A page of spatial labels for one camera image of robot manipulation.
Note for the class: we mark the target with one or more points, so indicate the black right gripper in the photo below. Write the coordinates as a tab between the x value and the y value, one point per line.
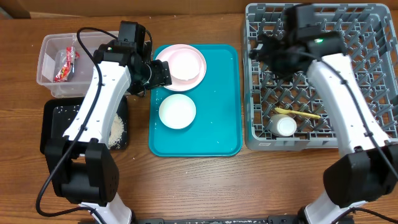
271	43

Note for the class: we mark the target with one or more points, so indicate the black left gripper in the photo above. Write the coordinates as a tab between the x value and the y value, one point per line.
161	74

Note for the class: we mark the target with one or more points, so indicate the pink bowl with rice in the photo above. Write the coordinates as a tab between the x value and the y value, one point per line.
184	64

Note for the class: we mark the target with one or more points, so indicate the pink round plate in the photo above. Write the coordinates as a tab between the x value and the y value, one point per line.
182	85

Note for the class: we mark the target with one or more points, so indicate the white bowl with food scraps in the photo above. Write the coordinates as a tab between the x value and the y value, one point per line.
177	111

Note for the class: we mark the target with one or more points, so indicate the yellow plastic spoon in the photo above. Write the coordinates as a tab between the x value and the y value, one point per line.
309	115

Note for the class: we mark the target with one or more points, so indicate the white plastic cup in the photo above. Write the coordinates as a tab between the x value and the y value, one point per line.
282	125

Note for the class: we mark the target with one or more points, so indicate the white rice pile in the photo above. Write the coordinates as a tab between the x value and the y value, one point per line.
118	137

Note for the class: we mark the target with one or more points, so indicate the red snack wrapper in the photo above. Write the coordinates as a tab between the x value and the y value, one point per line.
68	64

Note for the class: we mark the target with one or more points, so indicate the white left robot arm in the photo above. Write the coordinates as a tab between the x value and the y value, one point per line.
82	173

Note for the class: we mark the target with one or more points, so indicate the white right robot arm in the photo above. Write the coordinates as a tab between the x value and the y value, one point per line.
367	167

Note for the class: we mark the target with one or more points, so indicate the clear plastic waste bin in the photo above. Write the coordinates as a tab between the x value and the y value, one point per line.
52	57

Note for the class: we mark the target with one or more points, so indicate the black food waste tray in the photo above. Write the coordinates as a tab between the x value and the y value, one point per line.
47	117

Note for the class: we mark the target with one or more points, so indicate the grey plastic dish rack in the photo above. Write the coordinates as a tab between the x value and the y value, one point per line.
369	36

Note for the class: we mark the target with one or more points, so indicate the teal plastic tray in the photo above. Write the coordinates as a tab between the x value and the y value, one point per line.
217	127

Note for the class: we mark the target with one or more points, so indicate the black rail at table edge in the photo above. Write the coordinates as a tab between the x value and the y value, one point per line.
275	219

